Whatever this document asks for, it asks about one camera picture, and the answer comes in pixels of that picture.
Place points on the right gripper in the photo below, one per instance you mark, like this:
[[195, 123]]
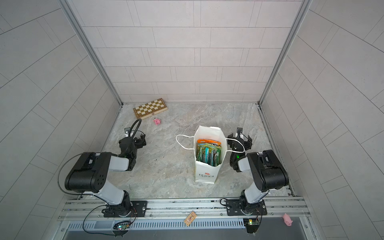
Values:
[[241, 142]]

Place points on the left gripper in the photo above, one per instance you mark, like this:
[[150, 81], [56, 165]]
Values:
[[139, 141]]

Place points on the white paper bag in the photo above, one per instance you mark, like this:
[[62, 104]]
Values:
[[203, 172]]

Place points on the orange Fox's candy bag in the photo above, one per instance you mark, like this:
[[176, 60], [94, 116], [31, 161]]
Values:
[[207, 141]]

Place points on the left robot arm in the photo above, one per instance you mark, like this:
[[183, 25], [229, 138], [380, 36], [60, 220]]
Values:
[[89, 177]]

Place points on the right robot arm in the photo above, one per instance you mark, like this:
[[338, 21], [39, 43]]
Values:
[[267, 171]]

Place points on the green snack packs in bag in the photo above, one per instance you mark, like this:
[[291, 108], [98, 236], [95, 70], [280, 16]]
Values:
[[209, 154]]

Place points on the small pink pig toy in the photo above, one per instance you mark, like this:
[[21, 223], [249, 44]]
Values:
[[157, 121]]

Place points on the wooden chessboard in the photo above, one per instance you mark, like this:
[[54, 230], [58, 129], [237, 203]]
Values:
[[150, 109]]

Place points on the right circuit board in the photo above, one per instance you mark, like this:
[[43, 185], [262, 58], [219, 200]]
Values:
[[252, 225]]

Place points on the circuit board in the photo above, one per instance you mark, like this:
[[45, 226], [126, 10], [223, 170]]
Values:
[[121, 228], [252, 225]]

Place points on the left circuit board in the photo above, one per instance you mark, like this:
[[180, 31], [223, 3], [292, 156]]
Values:
[[121, 228]]

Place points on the wooden mousetrap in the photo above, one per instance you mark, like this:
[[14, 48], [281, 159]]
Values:
[[190, 218]]

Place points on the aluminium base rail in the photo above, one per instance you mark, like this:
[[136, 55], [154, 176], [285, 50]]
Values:
[[210, 208]]

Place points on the pink pig toy on rail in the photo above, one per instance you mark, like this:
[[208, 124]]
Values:
[[287, 220]]

